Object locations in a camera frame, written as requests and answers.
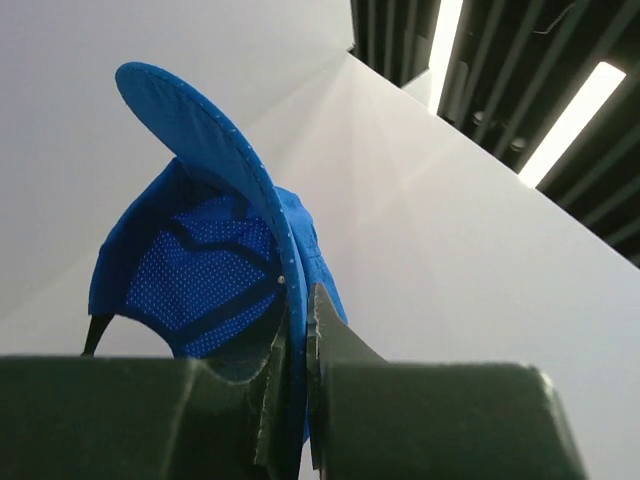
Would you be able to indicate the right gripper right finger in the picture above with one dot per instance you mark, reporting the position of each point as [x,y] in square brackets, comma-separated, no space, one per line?
[371,418]

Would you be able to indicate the blue baseball cap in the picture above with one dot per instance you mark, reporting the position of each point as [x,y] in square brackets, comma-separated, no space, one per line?
[212,243]

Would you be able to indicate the ceiling light strip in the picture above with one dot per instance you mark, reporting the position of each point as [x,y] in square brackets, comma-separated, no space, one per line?
[590,97]
[448,18]

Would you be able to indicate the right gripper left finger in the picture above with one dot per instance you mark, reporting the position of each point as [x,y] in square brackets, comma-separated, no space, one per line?
[148,418]

